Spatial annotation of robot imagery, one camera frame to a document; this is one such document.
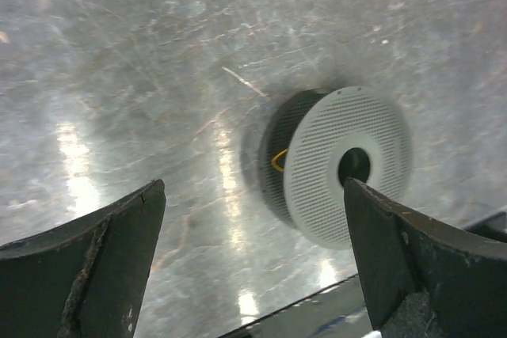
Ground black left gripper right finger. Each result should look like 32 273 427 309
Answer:
344 178 506 337

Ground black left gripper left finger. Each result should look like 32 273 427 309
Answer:
1 180 166 337

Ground black cable spool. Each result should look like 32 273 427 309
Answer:
258 86 413 250

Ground yellow cable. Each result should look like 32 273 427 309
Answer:
270 148 289 173

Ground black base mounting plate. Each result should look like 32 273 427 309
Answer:
217 211 507 338

